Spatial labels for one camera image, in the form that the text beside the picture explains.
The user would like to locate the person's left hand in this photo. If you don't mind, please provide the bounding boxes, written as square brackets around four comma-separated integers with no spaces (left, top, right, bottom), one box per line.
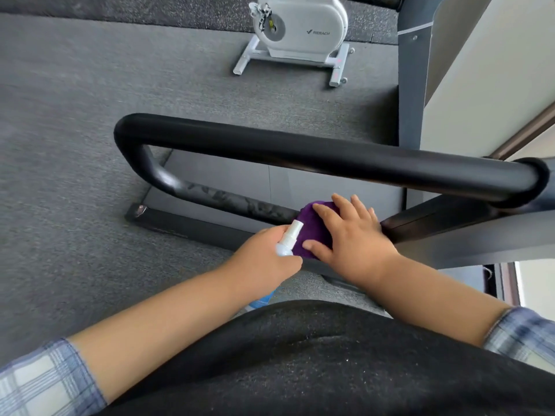
[225,225,303,305]

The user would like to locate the person's right hand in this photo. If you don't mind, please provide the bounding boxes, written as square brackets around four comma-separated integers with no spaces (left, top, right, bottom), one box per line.
[302,193,400,291]

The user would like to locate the purple cleaning cloth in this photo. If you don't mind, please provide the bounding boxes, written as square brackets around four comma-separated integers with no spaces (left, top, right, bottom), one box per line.
[292,201,343,260]

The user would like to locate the white spray bottle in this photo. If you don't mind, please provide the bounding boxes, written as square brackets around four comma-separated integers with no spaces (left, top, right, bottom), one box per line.
[248,219,304,311]

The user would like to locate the person's right forearm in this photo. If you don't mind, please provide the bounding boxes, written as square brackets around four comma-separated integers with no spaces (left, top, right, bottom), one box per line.
[363,252,513,348]

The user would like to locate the person's left forearm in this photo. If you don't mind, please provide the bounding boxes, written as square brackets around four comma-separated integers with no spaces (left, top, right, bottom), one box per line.
[69,261,256,404]

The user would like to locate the black treadmill handrail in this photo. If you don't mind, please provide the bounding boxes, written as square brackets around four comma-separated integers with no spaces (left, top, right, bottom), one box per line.
[113,113,551,244]

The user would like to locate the black apron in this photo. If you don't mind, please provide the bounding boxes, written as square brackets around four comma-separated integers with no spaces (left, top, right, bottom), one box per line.
[96,300,555,416]

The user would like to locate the brown wooden trim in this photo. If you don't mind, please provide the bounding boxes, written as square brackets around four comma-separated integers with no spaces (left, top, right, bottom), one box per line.
[489,101,555,161]

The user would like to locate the white exercise bike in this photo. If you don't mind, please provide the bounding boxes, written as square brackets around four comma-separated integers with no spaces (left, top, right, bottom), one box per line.
[232,0,356,88]

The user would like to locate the blue plaid shirt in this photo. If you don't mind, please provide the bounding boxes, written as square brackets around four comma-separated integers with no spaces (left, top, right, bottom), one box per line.
[0,306,555,416]

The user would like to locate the grey treadmill console frame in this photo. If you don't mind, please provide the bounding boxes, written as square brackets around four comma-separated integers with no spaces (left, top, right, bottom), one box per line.
[392,158,555,271]

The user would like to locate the grey treadmill upright post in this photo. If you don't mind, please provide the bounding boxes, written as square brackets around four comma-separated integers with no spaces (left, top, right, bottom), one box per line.
[396,0,447,151]

